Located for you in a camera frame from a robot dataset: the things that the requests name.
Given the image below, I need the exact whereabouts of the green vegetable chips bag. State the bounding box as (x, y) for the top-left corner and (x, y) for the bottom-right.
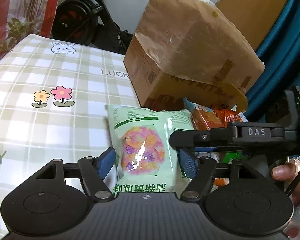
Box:
(107, 105), (193, 194)

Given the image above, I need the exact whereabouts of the person's right hand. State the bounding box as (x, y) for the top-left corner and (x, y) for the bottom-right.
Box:
(271, 163), (300, 208)

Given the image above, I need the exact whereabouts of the orange brown snack packet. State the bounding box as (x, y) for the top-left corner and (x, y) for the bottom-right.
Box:
(183, 98), (225, 131)

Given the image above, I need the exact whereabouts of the teal blue curtain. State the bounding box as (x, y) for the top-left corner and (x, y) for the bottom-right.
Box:
(245, 0), (300, 121)

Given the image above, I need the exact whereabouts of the checkered bed sheet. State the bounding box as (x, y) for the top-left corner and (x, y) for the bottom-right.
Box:
(0, 34), (300, 240)

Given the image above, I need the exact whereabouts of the wooden wardrobe panel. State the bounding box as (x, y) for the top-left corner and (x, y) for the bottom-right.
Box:
(217, 0), (287, 49)

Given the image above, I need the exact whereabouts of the brown cardboard box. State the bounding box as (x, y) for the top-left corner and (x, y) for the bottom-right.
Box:
(124, 0), (265, 112)

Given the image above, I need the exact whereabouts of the black exercise bike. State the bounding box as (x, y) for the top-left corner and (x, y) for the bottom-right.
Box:
(51, 0), (133, 55)

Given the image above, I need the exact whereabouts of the red plant print curtain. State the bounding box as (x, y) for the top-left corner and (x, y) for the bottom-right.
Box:
(0, 0), (58, 59)

